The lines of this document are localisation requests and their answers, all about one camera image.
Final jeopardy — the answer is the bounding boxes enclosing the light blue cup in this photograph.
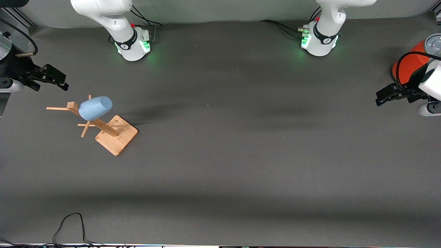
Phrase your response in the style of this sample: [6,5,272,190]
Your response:
[79,96,113,121]

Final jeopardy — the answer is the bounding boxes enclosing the wooden cup rack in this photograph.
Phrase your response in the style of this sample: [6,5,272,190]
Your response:
[47,95,139,156]

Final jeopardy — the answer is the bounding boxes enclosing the orange drink can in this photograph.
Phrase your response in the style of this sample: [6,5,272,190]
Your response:
[392,33,441,83]

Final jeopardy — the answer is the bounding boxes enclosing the dark grey table cloth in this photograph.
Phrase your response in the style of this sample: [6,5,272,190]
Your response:
[0,13,441,247]

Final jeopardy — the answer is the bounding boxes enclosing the black right arm base cables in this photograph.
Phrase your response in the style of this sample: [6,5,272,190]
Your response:
[130,5,163,44]

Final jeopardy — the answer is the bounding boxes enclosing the black arm base cables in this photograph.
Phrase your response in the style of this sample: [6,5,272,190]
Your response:
[130,5,163,44]
[260,6,322,40]

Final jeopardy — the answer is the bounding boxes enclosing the black left arm base cables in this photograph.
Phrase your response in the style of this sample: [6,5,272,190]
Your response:
[260,6,322,40]

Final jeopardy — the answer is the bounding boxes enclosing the black looped cable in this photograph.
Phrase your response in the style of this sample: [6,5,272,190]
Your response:
[52,213,104,246]

